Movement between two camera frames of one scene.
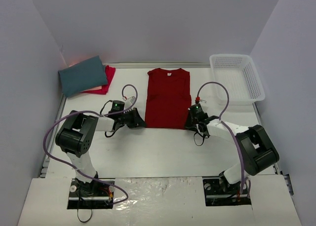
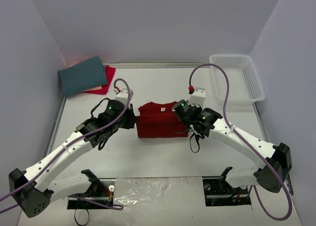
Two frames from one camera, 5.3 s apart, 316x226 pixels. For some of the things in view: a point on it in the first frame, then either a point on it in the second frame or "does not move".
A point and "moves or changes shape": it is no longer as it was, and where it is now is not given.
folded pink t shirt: x=98 y=88 does not move
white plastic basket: x=239 y=73 does not move
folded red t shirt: x=109 y=71 does not move
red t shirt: x=168 y=98 moves or changes shape
